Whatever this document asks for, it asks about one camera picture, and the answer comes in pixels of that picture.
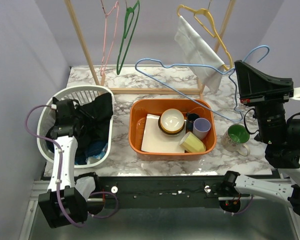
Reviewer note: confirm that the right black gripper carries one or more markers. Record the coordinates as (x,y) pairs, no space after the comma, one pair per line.
(254,87)

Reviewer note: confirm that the light blue hanger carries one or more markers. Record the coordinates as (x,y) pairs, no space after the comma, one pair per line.
(180,79)

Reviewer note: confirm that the green hanger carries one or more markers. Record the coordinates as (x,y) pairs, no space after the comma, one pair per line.
(129,26)

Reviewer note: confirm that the pink wire hanger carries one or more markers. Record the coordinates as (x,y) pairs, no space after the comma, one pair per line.
(108,44)

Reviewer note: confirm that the black garment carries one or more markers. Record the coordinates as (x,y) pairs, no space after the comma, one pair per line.
(93,117)

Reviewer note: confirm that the floral blue skirt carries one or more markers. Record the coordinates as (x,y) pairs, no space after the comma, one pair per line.
(96,153)

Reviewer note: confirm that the dark blue denim skirt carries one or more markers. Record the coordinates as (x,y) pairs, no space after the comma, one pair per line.
(89,146)

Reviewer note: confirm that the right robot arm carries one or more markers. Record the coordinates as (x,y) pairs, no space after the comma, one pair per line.
(282,139)

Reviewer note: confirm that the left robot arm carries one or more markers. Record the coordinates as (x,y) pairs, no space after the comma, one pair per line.
(65,202)

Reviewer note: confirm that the white floral mug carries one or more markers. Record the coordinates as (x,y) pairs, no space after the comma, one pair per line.
(231,146)

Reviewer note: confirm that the grey white garment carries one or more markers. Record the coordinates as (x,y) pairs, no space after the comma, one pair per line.
(197,51)

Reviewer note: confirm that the lavender cup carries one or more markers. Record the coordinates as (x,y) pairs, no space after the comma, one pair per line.
(201,128)

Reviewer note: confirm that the black cup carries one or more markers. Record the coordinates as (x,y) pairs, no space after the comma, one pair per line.
(190,119)

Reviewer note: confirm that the yellow cup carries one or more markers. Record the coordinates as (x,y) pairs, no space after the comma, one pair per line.
(192,144)

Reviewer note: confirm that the white bowl with dark rim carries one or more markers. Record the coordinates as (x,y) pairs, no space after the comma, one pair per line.
(171,122)

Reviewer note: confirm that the white square plate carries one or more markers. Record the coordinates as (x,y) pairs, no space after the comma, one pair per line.
(156,141)

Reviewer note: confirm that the orange plastic tub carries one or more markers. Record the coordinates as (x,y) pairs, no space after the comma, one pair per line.
(137,121)

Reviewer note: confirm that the wooden clothes rack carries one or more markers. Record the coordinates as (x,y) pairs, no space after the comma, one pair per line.
(167,90)

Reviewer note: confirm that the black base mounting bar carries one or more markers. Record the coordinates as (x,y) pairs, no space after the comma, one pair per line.
(162,192)

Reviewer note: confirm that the white laundry basket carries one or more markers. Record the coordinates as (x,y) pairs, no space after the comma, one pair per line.
(84,94)

